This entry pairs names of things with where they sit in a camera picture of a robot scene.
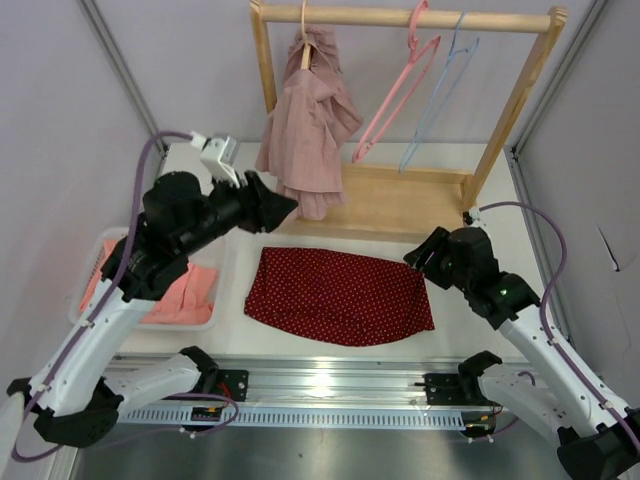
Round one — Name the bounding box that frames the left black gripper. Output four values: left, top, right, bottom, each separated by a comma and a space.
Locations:
178, 164, 298, 257

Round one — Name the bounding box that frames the dusty pink pleated skirt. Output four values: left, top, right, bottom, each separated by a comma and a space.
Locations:
255, 25, 363, 221

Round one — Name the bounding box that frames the red polka dot cloth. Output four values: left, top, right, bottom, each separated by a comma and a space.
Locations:
244, 247, 435, 348

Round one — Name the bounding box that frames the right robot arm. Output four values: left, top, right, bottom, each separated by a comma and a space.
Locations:
404, 227, 639, 479

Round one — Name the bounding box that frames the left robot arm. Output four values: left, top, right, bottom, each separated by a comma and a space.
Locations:
7, 171, 298, 448

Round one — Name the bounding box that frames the blue hanger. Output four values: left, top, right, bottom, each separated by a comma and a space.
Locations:
398, 10, 480, 173

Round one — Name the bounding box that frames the pink hanger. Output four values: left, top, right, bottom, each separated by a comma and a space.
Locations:
351, 0, 441, 164

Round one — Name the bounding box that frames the wooden clothes rack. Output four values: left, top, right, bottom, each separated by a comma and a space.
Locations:
250, 1, 568, 243

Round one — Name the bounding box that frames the white plastic basket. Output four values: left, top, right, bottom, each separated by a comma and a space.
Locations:
68, 227, 230, 332

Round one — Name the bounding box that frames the salmon orange cloth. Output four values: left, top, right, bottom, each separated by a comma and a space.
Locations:
78, 238, 220, 326

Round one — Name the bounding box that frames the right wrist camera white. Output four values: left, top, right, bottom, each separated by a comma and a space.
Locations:
463, 206, 485, 228

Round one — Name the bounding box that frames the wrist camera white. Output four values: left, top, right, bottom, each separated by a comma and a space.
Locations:
190, 132, 240, 188
463, 206, 485, 228

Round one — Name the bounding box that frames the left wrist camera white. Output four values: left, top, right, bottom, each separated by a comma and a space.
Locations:
190, 132, 240, 188

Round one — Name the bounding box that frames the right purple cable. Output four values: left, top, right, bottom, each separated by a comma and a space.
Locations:
474, 201, 640, 451

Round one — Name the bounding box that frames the purple cable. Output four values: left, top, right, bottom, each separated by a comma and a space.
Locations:
474, 201, 640, 451
10, 130, 241, 462

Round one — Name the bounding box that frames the aluminium mounting rail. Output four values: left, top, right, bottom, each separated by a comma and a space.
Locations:
107, 353, 501, 407

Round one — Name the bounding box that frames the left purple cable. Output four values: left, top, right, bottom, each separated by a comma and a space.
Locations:
10, 130, 241, 462

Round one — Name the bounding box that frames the white slotted cable duct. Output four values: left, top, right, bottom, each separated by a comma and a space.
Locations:
120, 405, 466, 431

